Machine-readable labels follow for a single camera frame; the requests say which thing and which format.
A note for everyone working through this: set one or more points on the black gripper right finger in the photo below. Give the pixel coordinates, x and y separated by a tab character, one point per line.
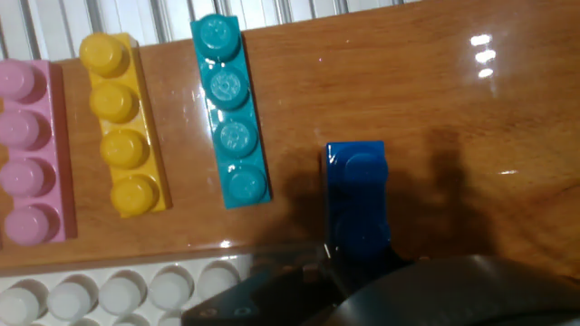
399	259

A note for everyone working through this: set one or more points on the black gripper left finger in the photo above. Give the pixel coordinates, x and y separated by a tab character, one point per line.
333	271

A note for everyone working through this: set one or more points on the blue four-stud block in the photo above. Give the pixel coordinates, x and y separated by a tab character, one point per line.
358	194

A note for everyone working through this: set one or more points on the teal four-stud block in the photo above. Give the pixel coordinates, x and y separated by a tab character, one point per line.
231	127

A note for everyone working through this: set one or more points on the wooden work board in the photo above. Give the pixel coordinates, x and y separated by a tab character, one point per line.
476	136

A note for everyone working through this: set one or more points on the white studded baseplate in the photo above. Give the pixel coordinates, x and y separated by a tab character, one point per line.
113	290

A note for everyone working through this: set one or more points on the yellow four-stud block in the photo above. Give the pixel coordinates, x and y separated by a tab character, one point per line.
122	145

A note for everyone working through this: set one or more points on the light pink four-stud block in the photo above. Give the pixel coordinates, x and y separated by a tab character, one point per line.
27	172

